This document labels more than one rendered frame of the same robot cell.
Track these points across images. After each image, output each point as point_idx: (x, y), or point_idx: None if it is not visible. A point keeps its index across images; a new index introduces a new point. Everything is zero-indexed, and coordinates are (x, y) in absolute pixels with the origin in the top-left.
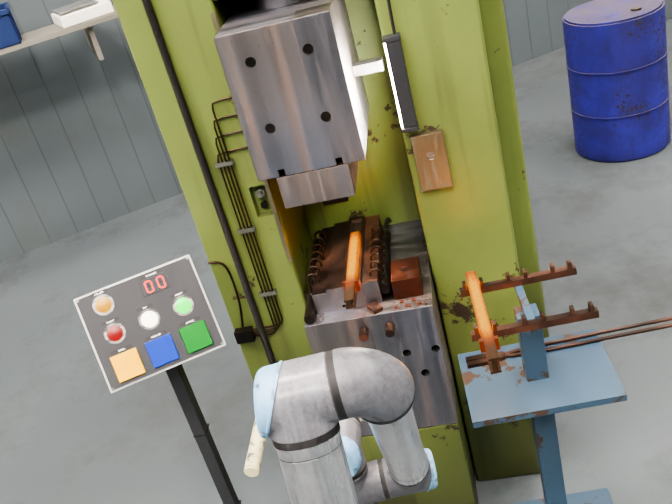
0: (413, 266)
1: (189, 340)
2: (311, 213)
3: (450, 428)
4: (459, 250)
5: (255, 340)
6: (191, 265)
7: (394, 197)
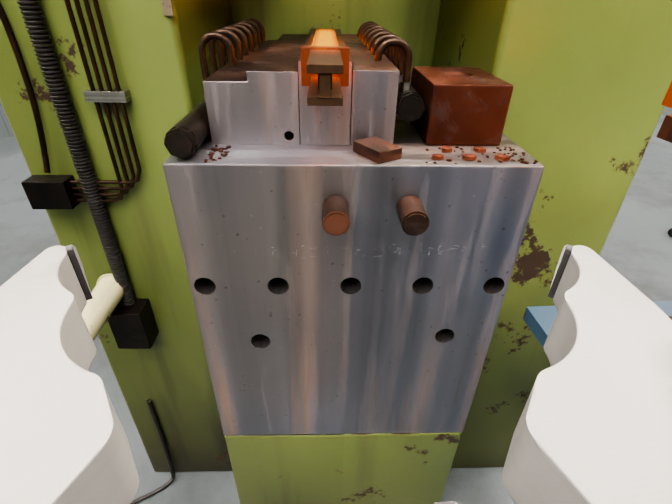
0: (480, 74)
1: None
2: (243, 16)
3: (444, 439)
4: (560, 80)
5: (81, 210)
6: None
7: (392, 18)
